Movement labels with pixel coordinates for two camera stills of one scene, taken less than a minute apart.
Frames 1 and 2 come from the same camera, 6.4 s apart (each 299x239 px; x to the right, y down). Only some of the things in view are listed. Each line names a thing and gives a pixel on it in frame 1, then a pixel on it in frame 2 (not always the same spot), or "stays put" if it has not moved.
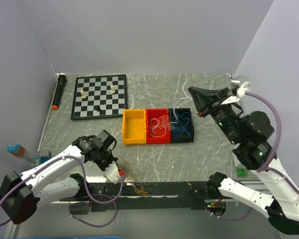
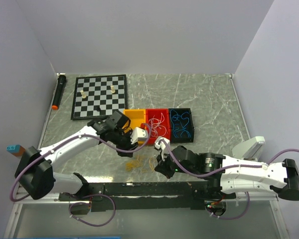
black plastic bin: x=181 y=131 stays put
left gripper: x=112 y=158 → x=129 y=145
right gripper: x=203 y=97 → x=162 y=166
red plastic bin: x=158 y=129 stays put
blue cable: x=179 y=123 stays put
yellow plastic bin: x=134 y=125 stays put
